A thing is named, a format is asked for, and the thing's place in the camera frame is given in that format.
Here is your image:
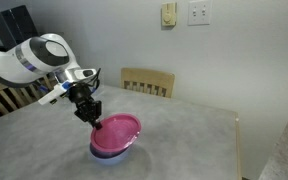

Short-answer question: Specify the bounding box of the blue plastic bowl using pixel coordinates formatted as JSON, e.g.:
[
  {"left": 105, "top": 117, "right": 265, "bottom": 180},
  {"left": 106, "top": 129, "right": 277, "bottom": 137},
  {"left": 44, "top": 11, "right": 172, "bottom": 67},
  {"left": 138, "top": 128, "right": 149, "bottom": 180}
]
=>
[{"left": 89, "top": 141, "right": 136, "bottom": 167}]

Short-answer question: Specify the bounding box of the pink round plastic lid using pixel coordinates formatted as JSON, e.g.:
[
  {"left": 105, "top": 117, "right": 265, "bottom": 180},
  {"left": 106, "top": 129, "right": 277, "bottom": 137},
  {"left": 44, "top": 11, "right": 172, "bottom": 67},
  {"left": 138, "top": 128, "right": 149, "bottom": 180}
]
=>
[{"left": 90, "top": 113, "right": 142, "bottom": 154}]

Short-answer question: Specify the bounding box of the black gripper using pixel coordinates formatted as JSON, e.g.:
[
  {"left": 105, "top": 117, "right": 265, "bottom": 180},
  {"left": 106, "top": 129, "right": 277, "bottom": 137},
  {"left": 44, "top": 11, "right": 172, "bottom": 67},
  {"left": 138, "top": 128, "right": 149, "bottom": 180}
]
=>
[{"left": 67, "top": 83, "right": 104, "bottom": 131}]

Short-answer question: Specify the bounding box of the beige wall dimmer plate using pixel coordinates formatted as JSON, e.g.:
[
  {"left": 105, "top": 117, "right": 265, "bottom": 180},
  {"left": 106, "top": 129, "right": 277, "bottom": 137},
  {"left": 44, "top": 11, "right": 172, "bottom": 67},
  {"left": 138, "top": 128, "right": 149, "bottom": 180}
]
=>
[{"left": 161, "top": 2, "right": 178, "bottom": 28}]

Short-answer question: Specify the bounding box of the black cable with blue plug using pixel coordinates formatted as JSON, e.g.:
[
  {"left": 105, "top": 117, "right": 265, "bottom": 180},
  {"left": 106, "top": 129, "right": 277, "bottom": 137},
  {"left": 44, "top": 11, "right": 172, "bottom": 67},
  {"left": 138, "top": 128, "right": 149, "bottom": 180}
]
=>
[{"left": 88, "top": 68, "right": 102, "bottom": 93}]

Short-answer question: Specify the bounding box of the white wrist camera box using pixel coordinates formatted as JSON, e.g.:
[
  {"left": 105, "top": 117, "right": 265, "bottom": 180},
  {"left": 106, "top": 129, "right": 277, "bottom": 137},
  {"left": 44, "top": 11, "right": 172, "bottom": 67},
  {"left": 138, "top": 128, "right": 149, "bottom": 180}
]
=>
[{"left": 38, "top": 82, "right": 72, "bottom": 106}]

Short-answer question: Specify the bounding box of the white light switch plate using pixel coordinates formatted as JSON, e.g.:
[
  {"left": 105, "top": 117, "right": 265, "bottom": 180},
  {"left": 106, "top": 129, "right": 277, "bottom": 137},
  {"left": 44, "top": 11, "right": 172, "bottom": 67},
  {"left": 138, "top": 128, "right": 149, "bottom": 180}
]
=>
[{"left": 187, "top": 0, "right": 213, "bottom": 26}]

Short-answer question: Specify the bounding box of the black box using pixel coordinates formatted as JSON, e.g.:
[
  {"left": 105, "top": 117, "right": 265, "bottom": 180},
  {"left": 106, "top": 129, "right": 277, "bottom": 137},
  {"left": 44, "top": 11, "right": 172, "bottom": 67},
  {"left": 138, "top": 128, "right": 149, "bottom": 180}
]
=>
[{"left": 0, "top": 4, "right": 40, "bottom": 51}]

